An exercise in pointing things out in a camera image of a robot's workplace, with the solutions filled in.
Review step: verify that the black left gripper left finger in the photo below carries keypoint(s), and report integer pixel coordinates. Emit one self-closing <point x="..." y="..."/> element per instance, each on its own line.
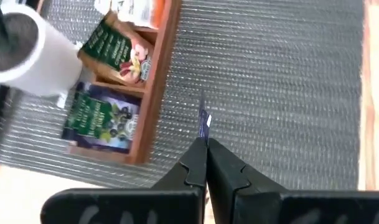
<point x="176" y="202"/>

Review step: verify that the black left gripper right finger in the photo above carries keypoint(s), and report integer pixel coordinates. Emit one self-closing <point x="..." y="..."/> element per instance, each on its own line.
<point x="254" y="205"/>

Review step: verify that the dark blue tea packet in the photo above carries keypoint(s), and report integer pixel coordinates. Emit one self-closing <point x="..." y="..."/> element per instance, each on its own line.
<point x="96" y="121"/>
<point x="204" y="126"/>

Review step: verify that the wooden divided tray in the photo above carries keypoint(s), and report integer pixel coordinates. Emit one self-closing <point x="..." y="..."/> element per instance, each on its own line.
<point x="152" y="93"/>

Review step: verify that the grey woven placemat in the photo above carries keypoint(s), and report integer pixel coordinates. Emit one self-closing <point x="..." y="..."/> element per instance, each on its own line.
<point x="270" y="93"/>

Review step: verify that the white plant pot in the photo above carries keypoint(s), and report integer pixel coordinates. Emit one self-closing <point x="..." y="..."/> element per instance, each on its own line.
<point x="46" y="71"/>

